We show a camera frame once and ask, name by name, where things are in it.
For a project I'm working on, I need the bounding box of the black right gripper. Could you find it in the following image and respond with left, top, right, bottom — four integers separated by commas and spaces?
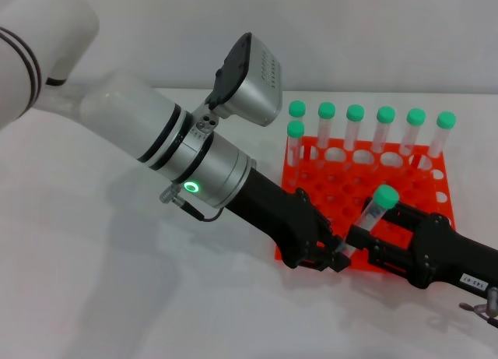
345, 202, 498, 298

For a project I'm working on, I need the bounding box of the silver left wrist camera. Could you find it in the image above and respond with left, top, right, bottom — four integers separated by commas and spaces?
204, 32, 283, 128

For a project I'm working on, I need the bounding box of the orange test tube rack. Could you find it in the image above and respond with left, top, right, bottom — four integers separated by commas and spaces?
274, 135, 457, 275

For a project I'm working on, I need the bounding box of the green-capped clear test tube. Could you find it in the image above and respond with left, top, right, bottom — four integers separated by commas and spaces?
370, 105, 397, 173
286, 120, 306, 185
399, 107, 427, 160
315, 101, 337, 169
288, 100, 308, 150
425, 111, 458, 161
341, 184, 401, 259
343, 104, 366, 171

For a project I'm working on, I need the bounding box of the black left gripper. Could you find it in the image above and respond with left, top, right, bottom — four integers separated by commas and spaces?
225, 167, 352, 275

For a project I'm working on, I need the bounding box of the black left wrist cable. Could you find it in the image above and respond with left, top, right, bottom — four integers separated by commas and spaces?
158, 183, 227, 223

